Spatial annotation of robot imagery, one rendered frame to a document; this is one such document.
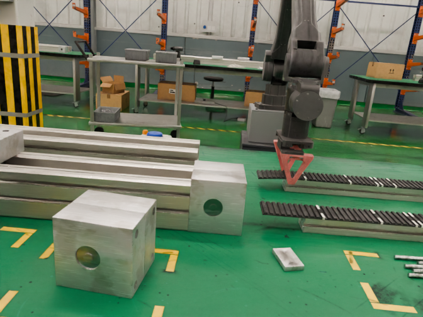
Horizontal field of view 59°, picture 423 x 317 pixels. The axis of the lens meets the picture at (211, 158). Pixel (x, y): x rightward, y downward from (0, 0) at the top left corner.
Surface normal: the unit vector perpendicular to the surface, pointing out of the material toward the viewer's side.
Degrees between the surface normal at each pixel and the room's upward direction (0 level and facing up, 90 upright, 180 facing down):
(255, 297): 0
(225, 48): 90
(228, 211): 90
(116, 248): 90
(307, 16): 48
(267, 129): 90
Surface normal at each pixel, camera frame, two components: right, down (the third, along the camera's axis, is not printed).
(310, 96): -0.07, 0.29
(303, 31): 0.00, -0.42
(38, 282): 0.07, -0.95
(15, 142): 1.00, 0.08
